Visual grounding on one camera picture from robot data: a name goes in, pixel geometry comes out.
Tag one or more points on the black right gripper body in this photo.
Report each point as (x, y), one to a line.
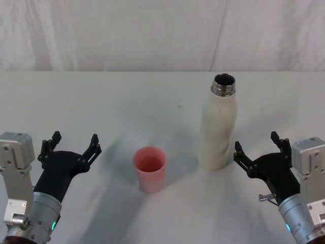
(276, 175)

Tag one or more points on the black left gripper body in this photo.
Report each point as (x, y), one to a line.
(57, 172)

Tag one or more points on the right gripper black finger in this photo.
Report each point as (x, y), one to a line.
(242, 158)
(283, 147)

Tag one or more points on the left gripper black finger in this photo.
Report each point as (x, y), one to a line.
(48, 147)
(90, 153)

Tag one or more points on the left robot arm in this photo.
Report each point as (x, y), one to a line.
(20, 190)

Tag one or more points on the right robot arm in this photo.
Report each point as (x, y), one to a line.
(307, 203)

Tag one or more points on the cream vacuum bottle steel neck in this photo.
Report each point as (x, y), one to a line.
(218, 132)

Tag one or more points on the white table cloth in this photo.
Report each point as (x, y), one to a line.
(114, 106)

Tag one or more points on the pink plastic cup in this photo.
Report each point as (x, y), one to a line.
(151, 175)

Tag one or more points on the white draped backdrop cloth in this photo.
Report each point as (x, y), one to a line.
(127, 33)

